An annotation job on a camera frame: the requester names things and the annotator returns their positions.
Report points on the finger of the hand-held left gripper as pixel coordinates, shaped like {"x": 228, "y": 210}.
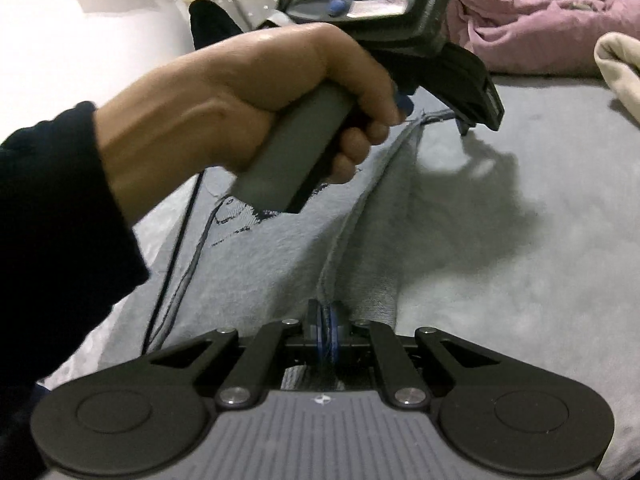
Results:
{"x": 465, "y": 127}

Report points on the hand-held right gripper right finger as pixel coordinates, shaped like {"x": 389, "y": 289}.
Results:
{"x": 337, "y": 332}

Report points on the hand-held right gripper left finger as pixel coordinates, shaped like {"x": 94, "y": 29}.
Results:
{"x": 316, "y": 332}

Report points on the grey knitted sweater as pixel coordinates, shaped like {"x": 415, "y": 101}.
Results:
{"x": 280, "y": 270}

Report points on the person's left hand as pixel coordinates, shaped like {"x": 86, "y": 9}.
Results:
{"x": 225, "y": 90}

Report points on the pink duvet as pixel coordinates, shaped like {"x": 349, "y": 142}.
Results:
{"x": 540, "y": 30}

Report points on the small grey object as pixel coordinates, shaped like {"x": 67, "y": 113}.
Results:
{"x": 580, "y": 6}

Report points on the beige garment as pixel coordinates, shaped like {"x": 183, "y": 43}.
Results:
{"x": 622, "y": 70}

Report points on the black hanging jacket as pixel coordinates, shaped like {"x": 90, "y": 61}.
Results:
{"x": 210, "y": 25}

